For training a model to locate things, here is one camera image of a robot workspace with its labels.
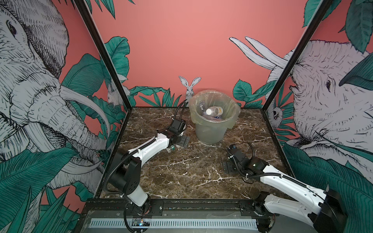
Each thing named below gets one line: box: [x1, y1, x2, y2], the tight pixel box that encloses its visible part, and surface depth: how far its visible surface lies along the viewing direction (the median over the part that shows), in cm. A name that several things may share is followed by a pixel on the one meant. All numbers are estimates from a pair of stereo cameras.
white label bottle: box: [205, 105, 224, 117], surface depth 86 cm
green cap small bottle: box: [166, 144, 176, 153], surface depth 95 cm
